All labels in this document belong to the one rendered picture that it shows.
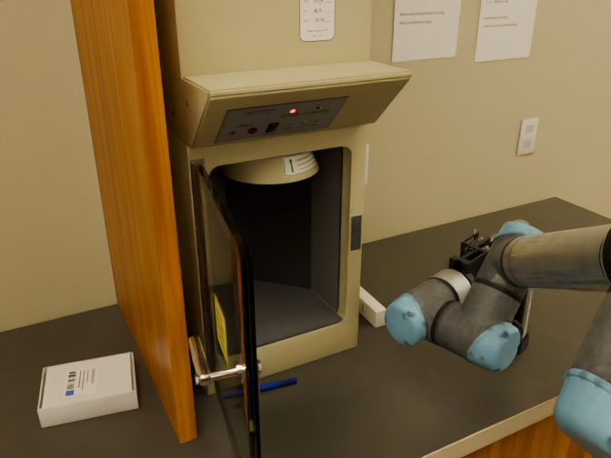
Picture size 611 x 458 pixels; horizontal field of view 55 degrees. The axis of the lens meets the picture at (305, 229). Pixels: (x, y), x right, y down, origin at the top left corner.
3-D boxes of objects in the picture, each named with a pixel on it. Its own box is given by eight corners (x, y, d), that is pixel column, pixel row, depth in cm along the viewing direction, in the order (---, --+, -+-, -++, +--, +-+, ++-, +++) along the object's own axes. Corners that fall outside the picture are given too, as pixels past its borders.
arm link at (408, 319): (422, 359, 90) (379, 336, 96) (463, 327, 97) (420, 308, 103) (423, 317, 87) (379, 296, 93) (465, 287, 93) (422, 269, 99)
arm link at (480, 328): (523, 299, 82) (456, 273, 90) (487, 371, 81) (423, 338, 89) (538, 314, 88) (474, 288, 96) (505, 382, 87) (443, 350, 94)
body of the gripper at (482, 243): (515, 243, 103) (477, 269, 96) (510, 284, 107) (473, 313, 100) (477, 230, 108) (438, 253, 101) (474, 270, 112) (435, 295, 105)
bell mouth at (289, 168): (207, 161, 110) (205, 133, 108) (292, 148, 117) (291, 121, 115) (244, 191, 96) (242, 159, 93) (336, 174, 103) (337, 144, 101)
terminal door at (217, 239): (215, 377, 104) (198, 160, 87) (259, 519, 77) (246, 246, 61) (211, 378, 103) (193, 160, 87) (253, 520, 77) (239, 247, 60)
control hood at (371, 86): (185, 144, 87) (179, 76, 83) (368, 119, 101) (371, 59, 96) (211, 166, 78) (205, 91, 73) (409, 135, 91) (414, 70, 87)
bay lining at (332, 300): (180, 293, 124) (164, 130, 110) (290, 266, 135) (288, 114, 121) (221, 356, 105) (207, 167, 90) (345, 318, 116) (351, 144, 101)
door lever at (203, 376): (225, 342, 80) (225, 325, 79) (242, 385, 72) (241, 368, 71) (186, 349, 78) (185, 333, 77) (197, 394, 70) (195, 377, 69)
